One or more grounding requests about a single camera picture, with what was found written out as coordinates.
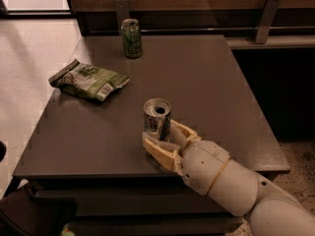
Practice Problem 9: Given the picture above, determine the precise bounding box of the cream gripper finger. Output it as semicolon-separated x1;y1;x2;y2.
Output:
142;133;180;172
169;120;201;150

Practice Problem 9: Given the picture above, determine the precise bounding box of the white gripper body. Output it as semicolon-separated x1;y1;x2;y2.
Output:
181;141;230;196

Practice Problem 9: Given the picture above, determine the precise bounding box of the silver blue redbull can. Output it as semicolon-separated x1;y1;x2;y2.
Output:
144;98;171;141

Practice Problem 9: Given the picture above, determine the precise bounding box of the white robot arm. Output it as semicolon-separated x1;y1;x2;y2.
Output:
143;121;315;236

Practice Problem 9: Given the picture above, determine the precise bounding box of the green soda can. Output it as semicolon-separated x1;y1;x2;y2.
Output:
121;19;143;58

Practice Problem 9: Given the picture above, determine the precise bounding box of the grey drawer cabinet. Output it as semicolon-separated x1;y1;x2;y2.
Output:
14;35;290;236

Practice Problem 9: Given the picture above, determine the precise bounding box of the green chip bag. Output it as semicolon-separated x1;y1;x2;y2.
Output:
48;59;130;101

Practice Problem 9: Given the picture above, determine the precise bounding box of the dark chair seat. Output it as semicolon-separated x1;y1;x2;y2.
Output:
0;184;78;236

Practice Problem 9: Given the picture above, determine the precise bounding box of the left metal wall bracket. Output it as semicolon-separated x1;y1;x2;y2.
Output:
114;0;130;29

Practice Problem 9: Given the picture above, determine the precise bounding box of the metal wall bracket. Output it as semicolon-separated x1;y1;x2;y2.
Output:
114;0;130;29
254;0;282;44

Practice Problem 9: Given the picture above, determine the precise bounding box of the right metal wall bracket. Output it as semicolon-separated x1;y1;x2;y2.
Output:
254;0;282;44

